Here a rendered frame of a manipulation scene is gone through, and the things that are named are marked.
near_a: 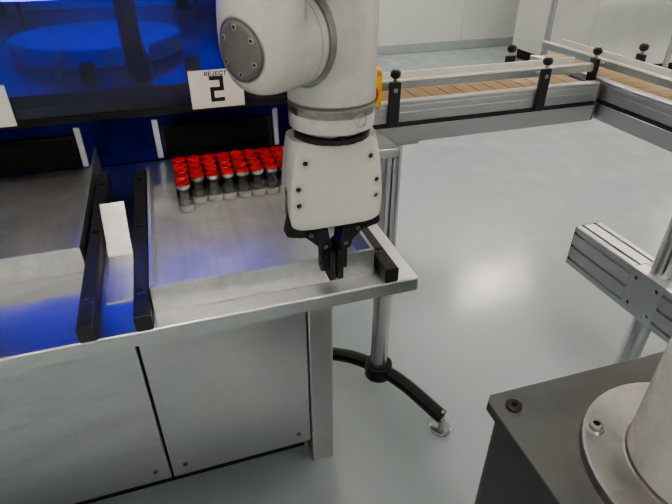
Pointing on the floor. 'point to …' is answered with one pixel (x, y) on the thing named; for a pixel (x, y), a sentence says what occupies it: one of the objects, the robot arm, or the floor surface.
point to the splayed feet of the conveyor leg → (398, 386)
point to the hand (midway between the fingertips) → (332, 258)
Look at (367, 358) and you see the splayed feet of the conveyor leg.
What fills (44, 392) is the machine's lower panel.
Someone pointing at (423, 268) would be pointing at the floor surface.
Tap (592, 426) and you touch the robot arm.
